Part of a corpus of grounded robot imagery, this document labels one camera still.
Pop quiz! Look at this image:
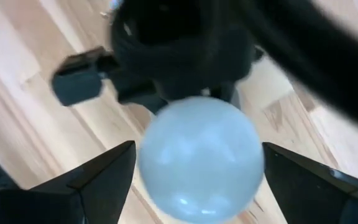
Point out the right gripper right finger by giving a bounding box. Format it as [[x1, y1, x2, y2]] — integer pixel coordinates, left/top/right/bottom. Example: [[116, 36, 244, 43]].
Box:
[[261, 142, 358, 224]]

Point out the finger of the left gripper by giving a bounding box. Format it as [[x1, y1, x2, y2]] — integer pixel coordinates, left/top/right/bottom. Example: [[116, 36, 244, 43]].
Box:
[[117, 80, 169, 115], [211, 81, 234, 103]]

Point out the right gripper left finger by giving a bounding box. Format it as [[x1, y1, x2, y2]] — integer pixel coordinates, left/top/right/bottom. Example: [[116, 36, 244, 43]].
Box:
[[0, 140, 137, 224]]

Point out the metal lamp socket base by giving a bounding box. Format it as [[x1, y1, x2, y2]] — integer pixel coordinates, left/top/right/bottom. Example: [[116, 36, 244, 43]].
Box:
[[201, 88, 242, 110]]

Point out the white lightbulb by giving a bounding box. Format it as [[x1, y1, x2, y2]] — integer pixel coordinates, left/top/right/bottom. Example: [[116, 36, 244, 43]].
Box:
[[138, 95, 265, 224]]

